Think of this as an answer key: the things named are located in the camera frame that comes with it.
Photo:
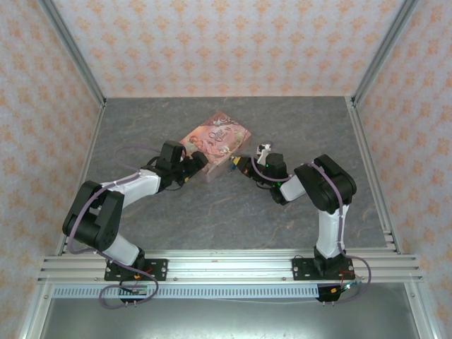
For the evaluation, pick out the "pink book-shaped box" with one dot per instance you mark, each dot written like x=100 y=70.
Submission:
x=215 y=141

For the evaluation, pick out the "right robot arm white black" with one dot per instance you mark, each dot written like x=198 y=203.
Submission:
x=332 y=229

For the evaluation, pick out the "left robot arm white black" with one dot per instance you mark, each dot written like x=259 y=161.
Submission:
x=134 y=185

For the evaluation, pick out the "small circuit board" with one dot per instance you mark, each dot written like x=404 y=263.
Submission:
x=344 y=287
x=136 y=291

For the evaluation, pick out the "grey metal sheet panel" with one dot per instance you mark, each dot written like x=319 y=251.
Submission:
x=229 y=319

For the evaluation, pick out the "aluminium mounting rail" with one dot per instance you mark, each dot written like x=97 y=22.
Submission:
x=229 y=268

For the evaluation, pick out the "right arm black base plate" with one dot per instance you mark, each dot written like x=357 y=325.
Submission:
x=303 y=270

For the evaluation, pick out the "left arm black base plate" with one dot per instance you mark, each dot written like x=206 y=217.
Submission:
x=157 y=270

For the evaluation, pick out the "aluminium frame post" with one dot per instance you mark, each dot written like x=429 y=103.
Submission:
x=70 y=49
x=385 y=53

